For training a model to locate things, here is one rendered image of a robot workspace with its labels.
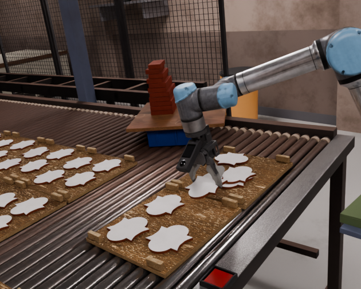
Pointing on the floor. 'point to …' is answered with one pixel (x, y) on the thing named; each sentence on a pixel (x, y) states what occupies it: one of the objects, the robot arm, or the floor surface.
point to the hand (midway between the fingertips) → (205, 184)
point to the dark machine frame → (119, 89)
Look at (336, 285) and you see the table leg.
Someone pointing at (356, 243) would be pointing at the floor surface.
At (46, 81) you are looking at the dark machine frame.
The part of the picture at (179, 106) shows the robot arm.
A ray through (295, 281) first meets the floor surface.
